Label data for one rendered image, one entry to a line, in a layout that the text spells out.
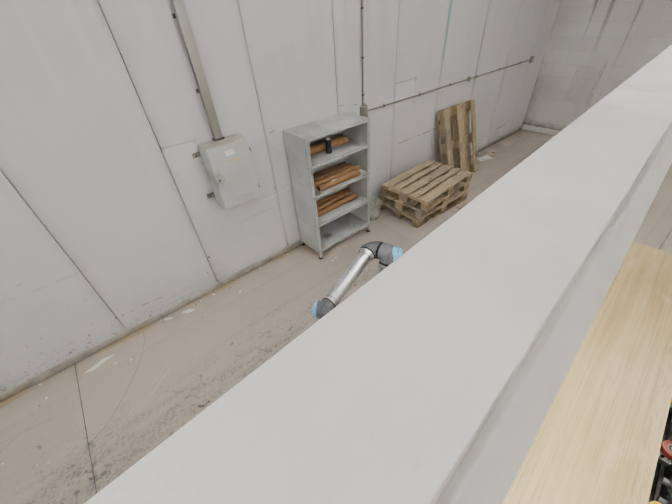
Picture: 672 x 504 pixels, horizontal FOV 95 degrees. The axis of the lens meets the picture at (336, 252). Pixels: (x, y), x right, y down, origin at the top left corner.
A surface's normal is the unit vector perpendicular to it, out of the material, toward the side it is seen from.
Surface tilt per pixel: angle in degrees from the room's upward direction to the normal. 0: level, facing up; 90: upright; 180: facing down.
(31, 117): 90
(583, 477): 0
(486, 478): 61
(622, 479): 0
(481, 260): 0
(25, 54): 90
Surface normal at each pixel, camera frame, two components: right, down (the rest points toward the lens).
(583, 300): 0.58, -0.02
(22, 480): -0.06, -0.78
